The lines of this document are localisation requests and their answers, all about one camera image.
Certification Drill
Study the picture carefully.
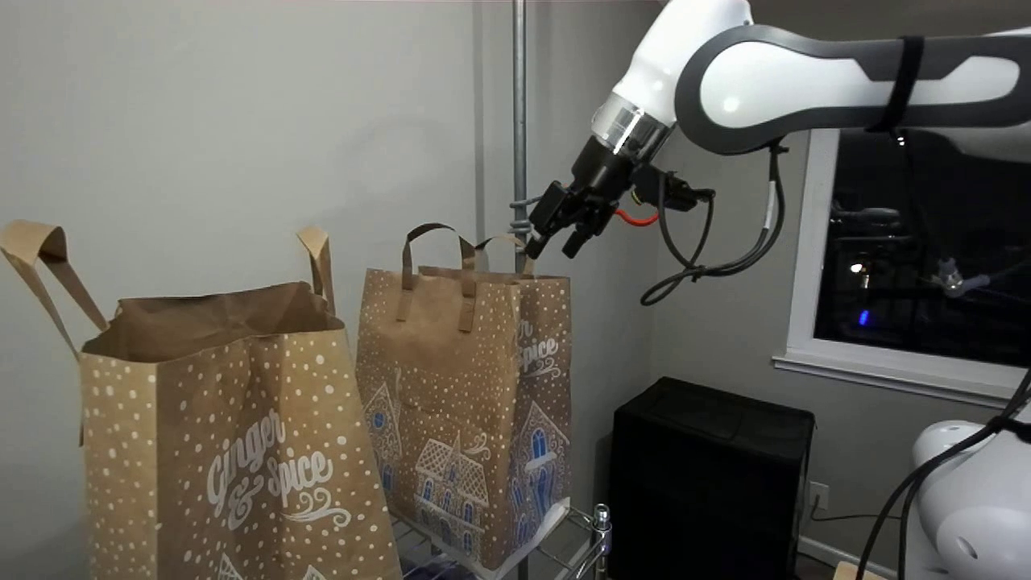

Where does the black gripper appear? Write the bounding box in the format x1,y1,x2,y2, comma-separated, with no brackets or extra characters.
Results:
523,136,657,262

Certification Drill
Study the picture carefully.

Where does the brown printed paper bag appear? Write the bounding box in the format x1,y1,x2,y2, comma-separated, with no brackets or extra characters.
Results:
350,219,577,573
0,219,407,580

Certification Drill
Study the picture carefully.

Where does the white pole clamp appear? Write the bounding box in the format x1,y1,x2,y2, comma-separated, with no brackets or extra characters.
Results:
504,190,540,236

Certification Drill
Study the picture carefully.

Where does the grey metal pole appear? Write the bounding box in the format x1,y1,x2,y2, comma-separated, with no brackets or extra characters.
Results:
504,0,539,279

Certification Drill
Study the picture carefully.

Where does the black speaker box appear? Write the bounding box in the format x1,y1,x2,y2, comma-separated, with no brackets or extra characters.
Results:
605,375,818,580

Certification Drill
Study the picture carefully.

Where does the white framed window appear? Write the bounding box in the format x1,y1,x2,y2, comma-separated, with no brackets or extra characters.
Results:
770,126,1031,413

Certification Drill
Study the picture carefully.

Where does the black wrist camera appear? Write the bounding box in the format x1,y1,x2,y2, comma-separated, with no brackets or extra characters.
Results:
631,165,717,219

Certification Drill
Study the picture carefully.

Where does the black camera cable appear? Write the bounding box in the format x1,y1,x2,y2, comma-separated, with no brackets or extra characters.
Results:
637,139,793,310

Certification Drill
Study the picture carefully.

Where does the black arm strap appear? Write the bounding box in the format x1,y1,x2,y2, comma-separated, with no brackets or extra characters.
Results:
867,31,927,139

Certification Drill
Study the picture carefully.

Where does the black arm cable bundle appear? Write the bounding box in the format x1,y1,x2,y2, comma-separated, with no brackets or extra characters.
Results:
856,368,1031,580

